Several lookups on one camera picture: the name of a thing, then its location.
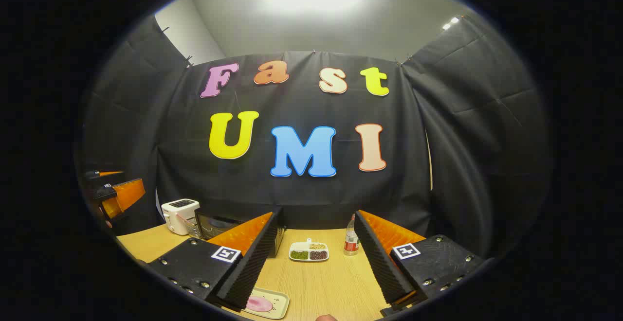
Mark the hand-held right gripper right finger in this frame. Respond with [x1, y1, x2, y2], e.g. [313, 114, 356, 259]
[354, 210, 487, 318]

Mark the white toaster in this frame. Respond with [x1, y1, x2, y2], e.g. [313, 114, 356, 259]
[161, 198, 201, 236]

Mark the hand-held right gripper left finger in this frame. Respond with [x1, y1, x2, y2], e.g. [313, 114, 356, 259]
[146, 212, 279, 310]

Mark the cream baking dish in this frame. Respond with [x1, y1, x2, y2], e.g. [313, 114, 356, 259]
[243, 287, 290, 320]

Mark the black electric oven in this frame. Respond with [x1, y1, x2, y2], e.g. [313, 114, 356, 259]
[195, 209, 285, 257]

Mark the white divided dish with beans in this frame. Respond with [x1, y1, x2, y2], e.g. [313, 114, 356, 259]
[289, 239, 330, 262]

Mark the pink ham slice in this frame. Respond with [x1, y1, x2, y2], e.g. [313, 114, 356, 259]
[246, 296, 274, 313]

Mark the plastic bottle with red label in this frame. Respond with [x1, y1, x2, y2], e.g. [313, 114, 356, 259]
[344, 214, 360, 256]

